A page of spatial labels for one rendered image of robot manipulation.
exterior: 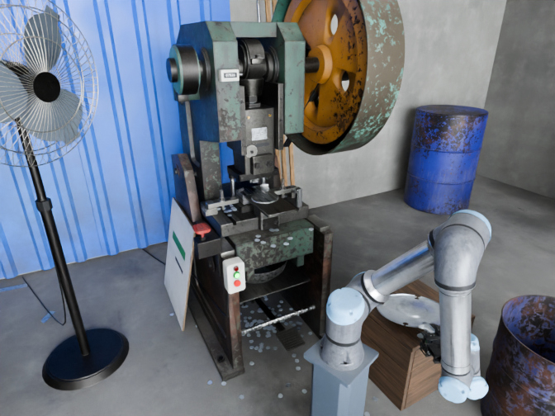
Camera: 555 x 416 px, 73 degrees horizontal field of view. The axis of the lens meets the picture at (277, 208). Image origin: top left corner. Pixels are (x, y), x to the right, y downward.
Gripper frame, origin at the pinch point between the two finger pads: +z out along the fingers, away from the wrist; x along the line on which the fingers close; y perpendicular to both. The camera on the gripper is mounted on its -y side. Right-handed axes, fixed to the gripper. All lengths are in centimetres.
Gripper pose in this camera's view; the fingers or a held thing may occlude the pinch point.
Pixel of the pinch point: (426, 325)
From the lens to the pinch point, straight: 164.3
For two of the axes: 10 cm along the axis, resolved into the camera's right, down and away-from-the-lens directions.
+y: -9.9, 0.4, -1.1
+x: 0.1, 9.6, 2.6
